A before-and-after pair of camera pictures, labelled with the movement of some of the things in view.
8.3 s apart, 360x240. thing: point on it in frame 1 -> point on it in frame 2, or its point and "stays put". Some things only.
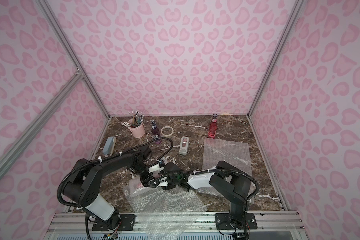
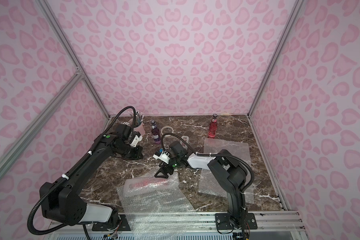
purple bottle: x=155 y=132 stays put
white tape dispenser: x=184 y=145 stays put
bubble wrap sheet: x=234 y=153 stays put
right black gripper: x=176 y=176 -> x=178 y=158
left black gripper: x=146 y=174 -> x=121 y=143
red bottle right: x=213 y=127 stays put
